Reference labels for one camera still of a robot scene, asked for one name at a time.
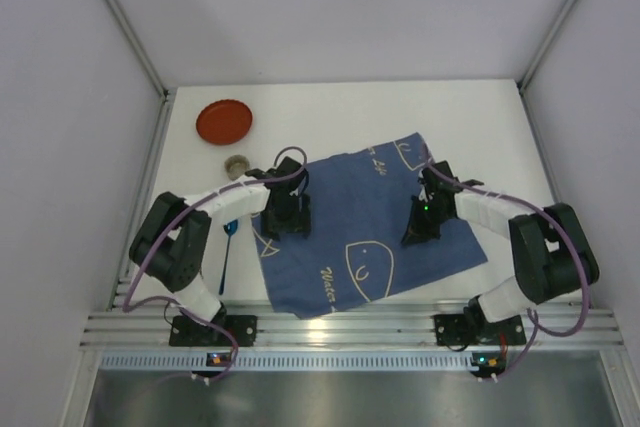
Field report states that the speckled ceramic cup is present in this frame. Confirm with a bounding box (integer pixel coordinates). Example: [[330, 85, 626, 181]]
[[224, 155, 251, 181]]

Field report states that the blue embroidered cloth placemat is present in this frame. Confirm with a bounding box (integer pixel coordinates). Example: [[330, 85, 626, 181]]
[[253, 133, 487, 319]]

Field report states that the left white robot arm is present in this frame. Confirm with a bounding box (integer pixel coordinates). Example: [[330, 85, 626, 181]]
[[124, 156, 311, 327]]

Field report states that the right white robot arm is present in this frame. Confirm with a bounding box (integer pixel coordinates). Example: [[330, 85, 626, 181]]
[[401, 161, 600, 337]]

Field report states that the blue metallic spoon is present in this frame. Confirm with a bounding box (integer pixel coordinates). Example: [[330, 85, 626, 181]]
[[218, 220, 239, 296]]

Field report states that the red round plate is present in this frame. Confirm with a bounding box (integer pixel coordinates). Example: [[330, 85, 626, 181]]
[[195, 99, 253, 146]]

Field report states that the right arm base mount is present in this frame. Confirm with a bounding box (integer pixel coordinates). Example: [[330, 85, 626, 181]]
[[433, 297, 527, 352]]

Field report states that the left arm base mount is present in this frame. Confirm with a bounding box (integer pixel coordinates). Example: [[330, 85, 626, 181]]
[[168, 315, 258, 347]]

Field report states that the aluminium mounting rail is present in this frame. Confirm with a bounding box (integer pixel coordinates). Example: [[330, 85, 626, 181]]
[[80, 302, 624, 351]]

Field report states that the perforated cable duct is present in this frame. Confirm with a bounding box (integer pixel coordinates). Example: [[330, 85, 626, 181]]
[[101, 350, 479, 372]]

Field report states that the left aluminium frame post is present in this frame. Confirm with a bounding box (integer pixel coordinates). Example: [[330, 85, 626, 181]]
[[103, 0, 169, 99]]

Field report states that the aluminium frame post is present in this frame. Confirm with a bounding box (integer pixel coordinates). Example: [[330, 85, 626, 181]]
[[103, 0, 169, 99], [517, 0, 581, 94]]

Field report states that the right aluminium frame post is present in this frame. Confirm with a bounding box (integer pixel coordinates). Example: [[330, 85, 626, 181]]
[[517, 0, 581, 94]]

